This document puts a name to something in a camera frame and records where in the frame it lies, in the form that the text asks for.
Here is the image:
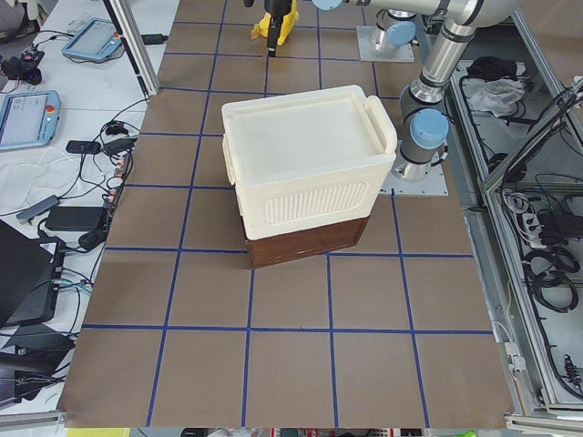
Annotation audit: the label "black laptop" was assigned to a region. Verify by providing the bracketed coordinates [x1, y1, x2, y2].
[1, 222, 65, 327]

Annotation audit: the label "dark brown wooden drawer cabinet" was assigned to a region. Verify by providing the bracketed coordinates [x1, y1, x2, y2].
[243, 216, 370, 269]

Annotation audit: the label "grey usb hub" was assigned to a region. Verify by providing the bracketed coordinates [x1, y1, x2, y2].
[16, 195, 60, 223]

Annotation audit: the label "black cloth bundle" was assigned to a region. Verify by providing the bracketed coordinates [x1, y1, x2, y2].
[466, 56, 517, 82]

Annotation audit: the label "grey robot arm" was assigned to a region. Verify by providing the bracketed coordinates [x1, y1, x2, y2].
[252, 0, 415, 57]
[351, 0, 521, 182]

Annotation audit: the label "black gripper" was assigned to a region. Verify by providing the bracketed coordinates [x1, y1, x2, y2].
[264, 0, 287, 57]

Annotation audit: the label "blue teach pendant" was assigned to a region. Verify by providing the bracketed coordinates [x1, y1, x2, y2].
[1, 90, 61, 151]
[61, 18, 122, 63]

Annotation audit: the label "white power strip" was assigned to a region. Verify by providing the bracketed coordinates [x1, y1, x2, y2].
[521, 212, 546, 249]

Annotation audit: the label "black power adapter brick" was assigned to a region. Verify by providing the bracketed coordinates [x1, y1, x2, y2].
[45, 206, 106, 231]

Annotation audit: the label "yellow plush dinosaur toy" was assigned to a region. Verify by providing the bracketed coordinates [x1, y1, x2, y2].
[251, 0, 300, 46]

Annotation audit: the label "cream plastic storage box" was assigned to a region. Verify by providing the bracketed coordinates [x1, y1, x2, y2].
[221, 86, 397, 240]

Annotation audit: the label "blue teach pendant far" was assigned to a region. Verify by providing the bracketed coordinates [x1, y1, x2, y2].
[61, 18, 122, 63]

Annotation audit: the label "white crumpled cloth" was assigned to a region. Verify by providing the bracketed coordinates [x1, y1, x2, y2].
[468, 78, 525, 117]

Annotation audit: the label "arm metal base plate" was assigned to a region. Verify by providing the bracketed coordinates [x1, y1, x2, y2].
[356, 22, 416, 63]
[380, 140, 449, 197]

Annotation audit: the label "aluminium frame post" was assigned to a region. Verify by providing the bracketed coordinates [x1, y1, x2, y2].
[103, 0, 159, 99]

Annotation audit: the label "aluminium side rail frame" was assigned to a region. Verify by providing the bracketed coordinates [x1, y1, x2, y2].
[448, 1, 582, 436]

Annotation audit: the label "black coiled cables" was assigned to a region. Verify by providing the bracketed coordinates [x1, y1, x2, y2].
[521, 254, 578, 315]

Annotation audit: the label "blue teach pendant near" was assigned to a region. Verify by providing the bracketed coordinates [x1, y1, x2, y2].
[1, 90, 61, 151]

